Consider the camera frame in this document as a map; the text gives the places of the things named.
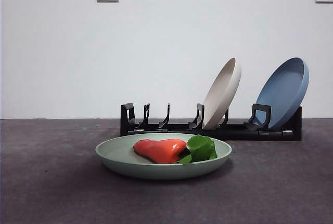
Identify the orange carrot with green leaves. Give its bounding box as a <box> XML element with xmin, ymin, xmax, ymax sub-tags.
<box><xmin>133</xmin><ymin>134</ymin><xmax>217</xmax><ymax>165</ymax></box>

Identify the pale green round plate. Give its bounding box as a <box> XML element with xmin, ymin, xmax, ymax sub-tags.
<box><xmin>95</xmin><ymin>133</ymin><xmax>232</xmax><ymax>181</ymax></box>

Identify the beige round plate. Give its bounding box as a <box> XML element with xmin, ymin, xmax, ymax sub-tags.
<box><xmin>201</xmin><ymin>57</ymin><xmax>242</xmax><ymax>130</ymax></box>

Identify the black plate rack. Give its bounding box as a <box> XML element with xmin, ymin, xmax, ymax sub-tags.
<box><xmin>120</xmin><ymin>102</ymin><xmax>303</xmax><ymax>142</ymax></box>

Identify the blue round plate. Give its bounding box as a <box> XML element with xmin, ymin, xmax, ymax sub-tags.
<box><xmin>255</xmin><ymin>57</ymin><xmax>310</xmax><ymax>130</ymax></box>

